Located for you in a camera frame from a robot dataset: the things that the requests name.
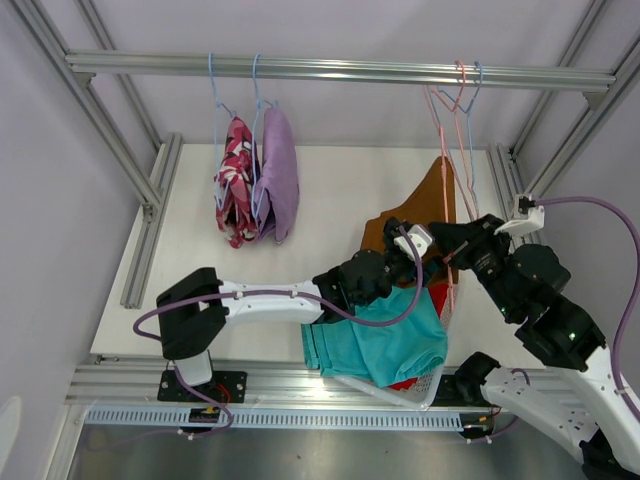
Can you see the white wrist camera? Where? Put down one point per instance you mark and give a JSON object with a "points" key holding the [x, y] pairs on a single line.
{"points": [[528, 217], [415, 242]]}

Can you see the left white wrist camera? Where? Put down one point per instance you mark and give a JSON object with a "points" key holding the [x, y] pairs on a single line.
{"points": [[415, 242]]}

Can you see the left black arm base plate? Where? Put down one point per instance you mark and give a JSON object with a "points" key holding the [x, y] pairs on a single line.
{"points": [[225, 387]]}

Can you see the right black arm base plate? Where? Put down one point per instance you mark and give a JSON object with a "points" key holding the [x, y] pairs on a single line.
{"points": [[448, 394]]}

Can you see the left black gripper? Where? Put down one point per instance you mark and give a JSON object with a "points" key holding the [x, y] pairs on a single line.
{"points": [[388, 238]]}

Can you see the red trousers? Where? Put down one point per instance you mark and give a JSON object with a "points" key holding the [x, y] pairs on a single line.
{"points": [[438, 294]]}

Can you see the aluminium frame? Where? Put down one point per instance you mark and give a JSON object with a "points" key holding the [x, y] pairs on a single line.
{"points": [[562, 125], [153, 191]]}

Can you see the aluminium hanging rail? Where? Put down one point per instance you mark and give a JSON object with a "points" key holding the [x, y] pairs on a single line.
{"points": [[262, 66]]}

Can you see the pink floral trousers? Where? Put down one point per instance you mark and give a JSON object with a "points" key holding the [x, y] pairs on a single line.
{"points": [[234, 182]]}

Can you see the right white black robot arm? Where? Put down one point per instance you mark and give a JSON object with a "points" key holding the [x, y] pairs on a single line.
{"points": [[526, 285]]}

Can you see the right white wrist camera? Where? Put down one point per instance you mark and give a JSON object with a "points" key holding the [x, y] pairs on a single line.
{"points": [[528, 217]]}

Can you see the white slotted cable duct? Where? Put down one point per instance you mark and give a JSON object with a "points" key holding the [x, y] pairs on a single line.
{"points": [[260, 418]]}

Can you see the blue wire hanger teal trousers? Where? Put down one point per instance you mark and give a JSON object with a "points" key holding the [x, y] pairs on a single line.
{"points": [[460, 106]]}

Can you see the aluminium frame left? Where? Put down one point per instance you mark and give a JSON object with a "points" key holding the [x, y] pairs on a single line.
{"points": [[153, 191]]}

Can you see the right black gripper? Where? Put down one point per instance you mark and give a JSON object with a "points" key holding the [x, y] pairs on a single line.
{"points": [[453, 240]]}

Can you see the aluminium frame right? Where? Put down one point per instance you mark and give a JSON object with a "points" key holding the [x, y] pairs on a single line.
{"points": [[562, 125]]}

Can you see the white plastic basket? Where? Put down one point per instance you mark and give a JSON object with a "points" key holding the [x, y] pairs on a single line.
{"points": [[421, 395]]}

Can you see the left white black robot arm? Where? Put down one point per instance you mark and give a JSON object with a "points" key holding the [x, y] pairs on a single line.
{"points": [[194, 311]]}

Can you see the blue wire hanger floral trousers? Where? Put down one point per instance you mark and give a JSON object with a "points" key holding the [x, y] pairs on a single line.
{"points": [[222, 113]]}

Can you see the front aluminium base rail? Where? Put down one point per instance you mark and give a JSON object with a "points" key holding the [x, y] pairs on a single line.
{"points": [[271, 385]]}

